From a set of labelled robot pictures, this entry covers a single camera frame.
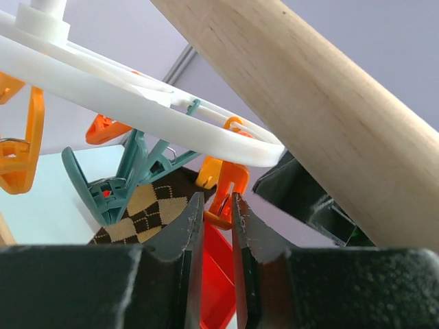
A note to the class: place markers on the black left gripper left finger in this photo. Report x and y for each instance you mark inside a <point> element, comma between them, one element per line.
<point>155,284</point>

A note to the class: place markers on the brown argyle sock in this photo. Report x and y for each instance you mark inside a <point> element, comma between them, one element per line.
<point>152,207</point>

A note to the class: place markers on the teal clothes peg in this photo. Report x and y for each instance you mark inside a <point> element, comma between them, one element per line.
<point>107,198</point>

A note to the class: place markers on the red plastic bin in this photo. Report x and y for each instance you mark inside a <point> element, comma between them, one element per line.
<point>218,280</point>

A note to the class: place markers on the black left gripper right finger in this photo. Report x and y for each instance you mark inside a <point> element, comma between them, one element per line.
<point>280,285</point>

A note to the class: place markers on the orange clothes peg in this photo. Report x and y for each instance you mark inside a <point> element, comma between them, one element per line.
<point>228,178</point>

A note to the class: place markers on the wooden rack stand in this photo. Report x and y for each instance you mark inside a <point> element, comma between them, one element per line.
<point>368,150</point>

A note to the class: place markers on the white round clip hanger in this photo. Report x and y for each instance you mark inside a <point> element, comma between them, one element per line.
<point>35,49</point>

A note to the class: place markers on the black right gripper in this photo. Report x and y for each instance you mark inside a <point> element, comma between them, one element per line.
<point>289,187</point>

